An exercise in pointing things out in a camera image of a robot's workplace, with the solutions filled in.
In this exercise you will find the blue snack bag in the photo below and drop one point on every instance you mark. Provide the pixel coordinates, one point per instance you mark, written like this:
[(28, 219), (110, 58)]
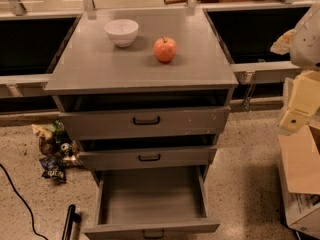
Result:
[(53, 169)]

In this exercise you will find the left black bin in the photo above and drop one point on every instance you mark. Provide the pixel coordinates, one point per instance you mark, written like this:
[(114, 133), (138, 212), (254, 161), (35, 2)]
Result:
[(33, 46)]

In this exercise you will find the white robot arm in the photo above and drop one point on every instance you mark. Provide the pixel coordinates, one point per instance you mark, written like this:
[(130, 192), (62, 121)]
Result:
[(303, 45)]

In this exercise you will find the grey bottom drawer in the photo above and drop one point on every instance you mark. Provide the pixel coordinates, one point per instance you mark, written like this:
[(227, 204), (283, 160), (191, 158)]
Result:
[(151, 204)]

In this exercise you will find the grey drawer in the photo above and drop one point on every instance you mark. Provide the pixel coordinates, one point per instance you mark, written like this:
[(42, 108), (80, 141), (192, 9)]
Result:
[(120, 124), (148, 158), (151, 204)]

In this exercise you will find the black metal bar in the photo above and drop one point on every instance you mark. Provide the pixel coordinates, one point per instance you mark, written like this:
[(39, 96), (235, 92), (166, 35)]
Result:
[(71, 218)]

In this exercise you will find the soda can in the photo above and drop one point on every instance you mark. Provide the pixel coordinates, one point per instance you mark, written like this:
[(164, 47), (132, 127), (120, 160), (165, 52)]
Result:
[(66, 149)]

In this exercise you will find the right black bin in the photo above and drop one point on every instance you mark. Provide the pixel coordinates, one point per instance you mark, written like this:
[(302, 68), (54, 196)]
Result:
[(246, 36)]

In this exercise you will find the cardboard box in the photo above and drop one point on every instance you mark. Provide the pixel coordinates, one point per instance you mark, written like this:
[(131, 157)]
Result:
[(299, 171)]

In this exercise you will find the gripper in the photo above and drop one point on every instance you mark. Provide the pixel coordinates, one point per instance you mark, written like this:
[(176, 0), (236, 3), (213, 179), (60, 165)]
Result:
[(306, 44)]

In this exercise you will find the black bin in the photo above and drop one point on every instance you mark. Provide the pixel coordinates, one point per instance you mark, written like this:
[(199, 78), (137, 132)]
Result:
[(33, 46), (246, 36)]

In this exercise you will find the red apple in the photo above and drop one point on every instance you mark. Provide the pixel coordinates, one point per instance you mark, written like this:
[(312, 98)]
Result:
[(165, 49)]

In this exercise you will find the grey drawer cabinet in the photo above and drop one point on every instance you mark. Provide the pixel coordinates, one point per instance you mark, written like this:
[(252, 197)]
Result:
[(94, 74)]

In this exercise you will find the white ceramic bowl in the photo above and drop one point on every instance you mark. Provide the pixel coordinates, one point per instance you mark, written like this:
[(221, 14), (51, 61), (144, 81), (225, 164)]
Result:
[(122, 32)]

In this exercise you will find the wooden stick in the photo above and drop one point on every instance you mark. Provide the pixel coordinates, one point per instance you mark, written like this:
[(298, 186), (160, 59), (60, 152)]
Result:
[(168, 2)]

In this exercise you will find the grey top drawer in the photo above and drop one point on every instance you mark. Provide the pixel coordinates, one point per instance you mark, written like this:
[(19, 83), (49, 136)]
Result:
[(120, 124)]

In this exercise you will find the grey middle drawer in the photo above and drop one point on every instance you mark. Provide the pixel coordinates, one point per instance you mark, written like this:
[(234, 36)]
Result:
[(148, 158)]

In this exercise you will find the green snack bag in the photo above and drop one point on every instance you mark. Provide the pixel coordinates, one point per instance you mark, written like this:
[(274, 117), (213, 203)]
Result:
[(58, 130)]

